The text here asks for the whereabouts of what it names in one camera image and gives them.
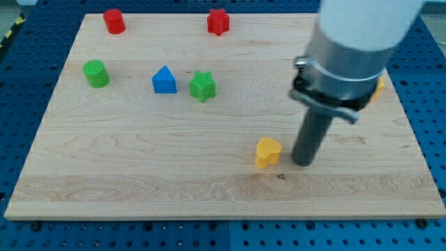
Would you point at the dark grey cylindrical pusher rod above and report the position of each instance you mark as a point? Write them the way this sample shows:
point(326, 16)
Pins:
point(311, 134)

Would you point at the yellow heart block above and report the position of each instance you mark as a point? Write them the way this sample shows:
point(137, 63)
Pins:
point(268, 152)

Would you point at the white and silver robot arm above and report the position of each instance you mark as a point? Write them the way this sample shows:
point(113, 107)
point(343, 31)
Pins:
point(337, 75)

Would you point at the yellow block behind arm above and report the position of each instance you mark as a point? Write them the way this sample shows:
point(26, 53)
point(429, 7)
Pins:
point(379, 88)

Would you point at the green star block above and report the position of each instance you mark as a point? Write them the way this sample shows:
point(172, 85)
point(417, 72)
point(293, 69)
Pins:
point(202, 86)

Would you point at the red star block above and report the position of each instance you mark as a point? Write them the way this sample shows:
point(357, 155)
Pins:
point(218, 21)

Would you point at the blue triangle block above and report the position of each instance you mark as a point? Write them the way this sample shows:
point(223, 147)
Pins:
point(164, 81)

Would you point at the light wooden board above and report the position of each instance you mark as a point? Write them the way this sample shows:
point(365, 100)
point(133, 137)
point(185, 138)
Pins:
point(124, 152)

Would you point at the green cylinder block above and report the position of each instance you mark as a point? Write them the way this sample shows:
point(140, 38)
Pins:
point(95, 73)

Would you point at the red cylinder block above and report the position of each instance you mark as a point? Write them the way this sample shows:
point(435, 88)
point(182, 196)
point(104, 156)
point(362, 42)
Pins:
point(114, 21)

